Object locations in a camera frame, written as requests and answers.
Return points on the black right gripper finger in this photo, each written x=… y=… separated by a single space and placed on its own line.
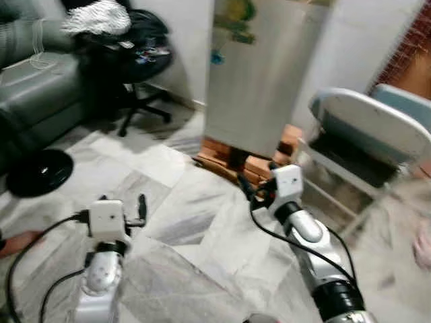
x=246 y=187

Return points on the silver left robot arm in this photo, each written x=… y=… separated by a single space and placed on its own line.
x=101 y=276

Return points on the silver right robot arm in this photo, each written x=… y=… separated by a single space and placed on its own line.
x=306 y=229

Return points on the grey fridge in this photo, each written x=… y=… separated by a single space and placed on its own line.
x=262 y=87

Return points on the small blue fridge magnet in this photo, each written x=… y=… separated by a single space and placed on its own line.
x=216 y=57

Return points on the green yellow fridge sticker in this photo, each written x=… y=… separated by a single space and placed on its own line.
x=239 y=13

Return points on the black round fan base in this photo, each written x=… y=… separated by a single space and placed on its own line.
x=40 y=173

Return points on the bare person foot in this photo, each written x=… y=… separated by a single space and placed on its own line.
x=20 y=243

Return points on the pink soft item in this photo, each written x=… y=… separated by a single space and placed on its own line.
x=423 y=245

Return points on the grey folding chair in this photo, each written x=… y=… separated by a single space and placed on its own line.
x=370 y=128

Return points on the grey green sofa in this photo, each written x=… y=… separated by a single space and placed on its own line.
x=40 y=87

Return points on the light blue folding chair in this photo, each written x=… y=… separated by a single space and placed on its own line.
x=407 y=104

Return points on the black office chair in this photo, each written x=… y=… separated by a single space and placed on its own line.
x=135 y=54

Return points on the white patterned cloth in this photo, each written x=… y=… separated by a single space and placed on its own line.
x=97 y=19

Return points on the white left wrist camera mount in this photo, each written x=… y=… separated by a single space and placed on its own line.
x=106 y=219

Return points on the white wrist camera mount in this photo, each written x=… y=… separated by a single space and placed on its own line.
x=288 y=183
x=106 y=219

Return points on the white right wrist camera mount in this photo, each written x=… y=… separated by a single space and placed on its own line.
x=288 y=183

